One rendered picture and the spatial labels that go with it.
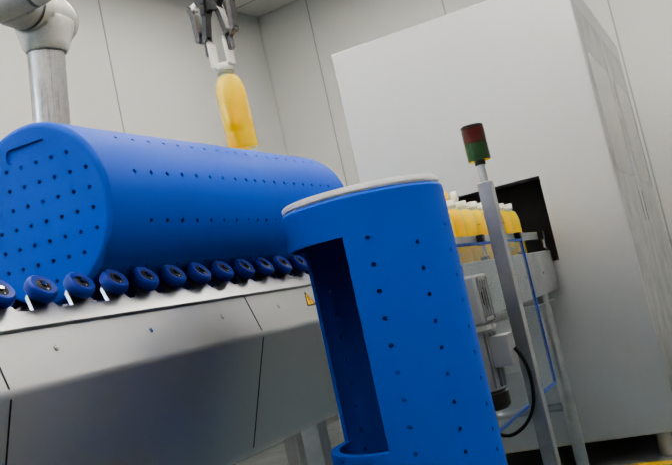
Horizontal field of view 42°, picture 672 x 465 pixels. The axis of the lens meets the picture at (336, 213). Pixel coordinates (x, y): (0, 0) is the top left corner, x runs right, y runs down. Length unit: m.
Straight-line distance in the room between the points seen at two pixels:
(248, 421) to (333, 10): 5.83
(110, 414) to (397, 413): 0.43
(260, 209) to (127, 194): 0.40
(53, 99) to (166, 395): 1.30
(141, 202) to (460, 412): 0.59
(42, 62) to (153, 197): 1.18
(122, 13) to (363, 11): 1.92
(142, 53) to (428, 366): 5.13
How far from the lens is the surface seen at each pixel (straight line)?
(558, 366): 3.48
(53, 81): 2.52
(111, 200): 1.33
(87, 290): 1.28
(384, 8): 6.98
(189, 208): 1.48
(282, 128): 7.36
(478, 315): 2.11
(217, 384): 1.49
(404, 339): 1.36
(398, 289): 1.36
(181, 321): 1.42
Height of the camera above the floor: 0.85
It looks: 6 degrees up
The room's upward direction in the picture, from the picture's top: 12 degrees counter-clockwise
